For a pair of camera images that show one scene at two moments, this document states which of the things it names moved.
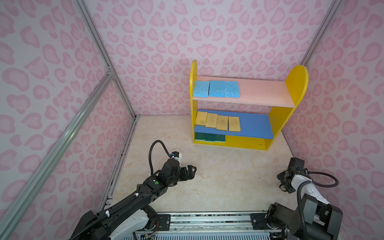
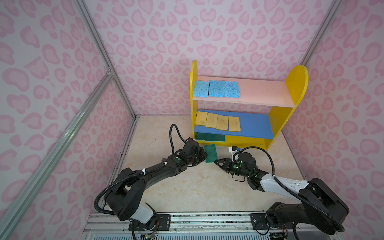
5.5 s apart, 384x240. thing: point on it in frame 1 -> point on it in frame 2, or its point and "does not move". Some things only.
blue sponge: [201, 89] does not move
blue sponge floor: [231, 89] does not move
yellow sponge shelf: [201, 118] does not move
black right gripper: [281, 176] -> [227, 163]
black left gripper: [191, 174] -> [202, 152]
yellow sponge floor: [222, 122] does not move
